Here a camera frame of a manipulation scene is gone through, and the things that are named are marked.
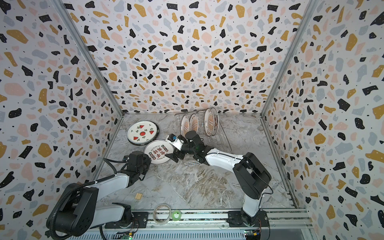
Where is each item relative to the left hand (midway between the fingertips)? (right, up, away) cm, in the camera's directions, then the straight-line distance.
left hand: (151, 154), depth 91 cm
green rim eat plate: (+1, +1, +9) cm, 9 cm away
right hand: (+12, +7, -10) cm, 17 cm away
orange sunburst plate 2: (+36, +20, +15) cm, 44 cm away
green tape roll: (+18, -28, -14) cm, 36 cm away
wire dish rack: (+43, +7, +13) cm, 46 cm away
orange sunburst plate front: (+19, +18, +15) cm, 30 cm away
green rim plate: (+41, +21, +9) cm, 47 cm away
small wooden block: (-3, -20, -11) cm, 23 cm away
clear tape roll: (+10, -29, -13) cm, 33 cm away
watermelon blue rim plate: (-11, +13, +16) cm, 23 cm away
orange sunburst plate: (+25, +20, +12) cm, 34 cm away
